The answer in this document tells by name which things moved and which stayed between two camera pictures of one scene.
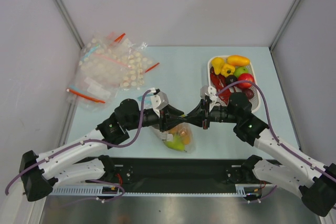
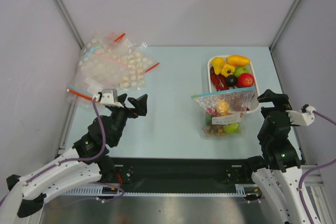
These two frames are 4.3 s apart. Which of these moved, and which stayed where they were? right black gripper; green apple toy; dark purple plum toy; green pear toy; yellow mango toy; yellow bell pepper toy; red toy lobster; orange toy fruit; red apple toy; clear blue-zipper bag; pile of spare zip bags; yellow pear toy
Moved: green pear toy; clear blue-zipper bag; right black gripper; orange toy fruit
Stayed: yellow pear toy; red apple toy; red toy lobster; dark purple plum toy; yellow bell pepper toy; yellow mango toy; pile of spare zip bags; green apple toy
